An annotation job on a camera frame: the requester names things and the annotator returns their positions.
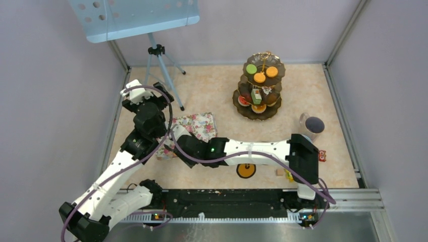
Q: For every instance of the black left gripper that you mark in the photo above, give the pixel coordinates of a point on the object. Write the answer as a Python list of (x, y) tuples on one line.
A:
[(162, 100)]

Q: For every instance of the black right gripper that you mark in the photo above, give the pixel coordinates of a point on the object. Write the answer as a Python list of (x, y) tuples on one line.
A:
[(190, 162)]

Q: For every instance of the smiley face coaster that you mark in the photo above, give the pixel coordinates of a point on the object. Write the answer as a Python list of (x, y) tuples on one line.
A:
[(245, 171)]

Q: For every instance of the red sprinkled donut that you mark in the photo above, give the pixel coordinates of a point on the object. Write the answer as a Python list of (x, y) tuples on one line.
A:
[(242, 101)]

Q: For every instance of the orange fruit tart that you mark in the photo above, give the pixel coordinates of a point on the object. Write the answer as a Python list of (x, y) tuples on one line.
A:
[(258, 108)]

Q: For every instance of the green layered cake slice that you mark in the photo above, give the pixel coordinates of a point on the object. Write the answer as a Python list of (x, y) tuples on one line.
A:
[(256, 96)]

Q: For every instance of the chocolate cream cake slice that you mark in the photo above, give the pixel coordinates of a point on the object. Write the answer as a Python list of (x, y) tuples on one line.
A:
[(267, 90)]

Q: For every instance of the round biscuit cookie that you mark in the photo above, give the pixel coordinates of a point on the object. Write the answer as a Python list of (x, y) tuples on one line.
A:
[(271, 72)]

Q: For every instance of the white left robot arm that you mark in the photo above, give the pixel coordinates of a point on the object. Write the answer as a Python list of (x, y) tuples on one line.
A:
[(96, 212)]

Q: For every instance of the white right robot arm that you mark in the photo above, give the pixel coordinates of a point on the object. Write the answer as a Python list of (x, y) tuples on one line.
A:
[(298, 155)]

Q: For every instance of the floral serving tray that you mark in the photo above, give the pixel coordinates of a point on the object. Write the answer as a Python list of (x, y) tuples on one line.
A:
[(202, 125)]

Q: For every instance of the three-tier smoked glass stand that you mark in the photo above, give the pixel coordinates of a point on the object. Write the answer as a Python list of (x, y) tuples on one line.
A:
[(273, 101)]

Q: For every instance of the small wooden cube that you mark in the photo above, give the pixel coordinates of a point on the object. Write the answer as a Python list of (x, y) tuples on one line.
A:
[(279, 172)]

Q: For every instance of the owl number block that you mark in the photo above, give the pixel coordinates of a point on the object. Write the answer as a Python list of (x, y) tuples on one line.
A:
[(289, 176)]

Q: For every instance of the light blue music stand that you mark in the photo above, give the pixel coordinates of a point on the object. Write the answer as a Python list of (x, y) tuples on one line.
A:
[(104, 21)]

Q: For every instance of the red owl toy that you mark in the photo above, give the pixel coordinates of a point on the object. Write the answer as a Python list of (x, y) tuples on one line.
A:
[(322, 156)]

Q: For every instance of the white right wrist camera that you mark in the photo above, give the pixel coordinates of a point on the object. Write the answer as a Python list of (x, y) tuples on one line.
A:
[(179, 131)]

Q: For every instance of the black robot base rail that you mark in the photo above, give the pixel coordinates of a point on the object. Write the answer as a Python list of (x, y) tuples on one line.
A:
[(232, 204)]

